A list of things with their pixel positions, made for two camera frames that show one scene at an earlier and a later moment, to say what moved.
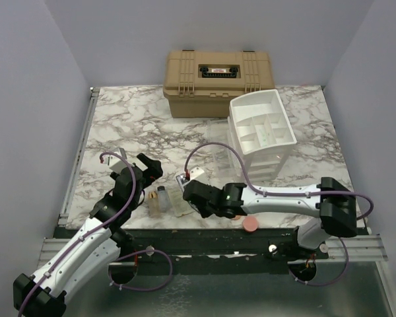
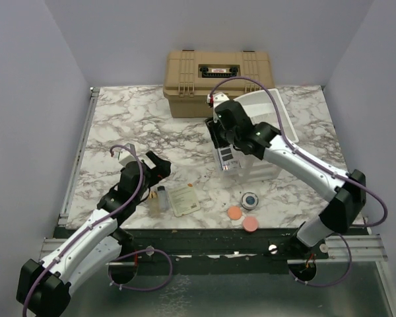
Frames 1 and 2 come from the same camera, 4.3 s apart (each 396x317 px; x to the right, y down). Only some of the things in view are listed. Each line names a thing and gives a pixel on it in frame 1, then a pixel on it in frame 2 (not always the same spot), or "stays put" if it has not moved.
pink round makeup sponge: x=250 y=224 stays put
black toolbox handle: x=233 y=72 stays put
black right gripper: x=203 y=212 to x=212 y=127
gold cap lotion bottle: x=153 y=204 stays put
